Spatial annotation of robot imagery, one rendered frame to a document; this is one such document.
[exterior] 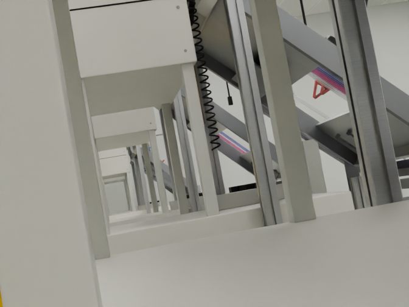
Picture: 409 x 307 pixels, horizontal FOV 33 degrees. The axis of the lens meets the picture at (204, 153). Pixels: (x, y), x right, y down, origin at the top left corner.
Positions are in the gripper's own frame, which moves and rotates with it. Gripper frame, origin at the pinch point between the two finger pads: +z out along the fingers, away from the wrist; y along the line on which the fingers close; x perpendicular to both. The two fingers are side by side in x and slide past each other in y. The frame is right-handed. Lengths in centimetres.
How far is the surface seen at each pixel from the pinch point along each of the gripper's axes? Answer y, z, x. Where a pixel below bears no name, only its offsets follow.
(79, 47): 87, 52, -69
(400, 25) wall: -723, -388, 167
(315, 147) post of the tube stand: -7.8, 15.9, 11.4
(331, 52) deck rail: 87, 16, -17
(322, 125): 24.8, 16.3, 2.8
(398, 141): 58, 16, 19
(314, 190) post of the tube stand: -7.8, 30.5, 20.4
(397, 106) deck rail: 87, 18, 4
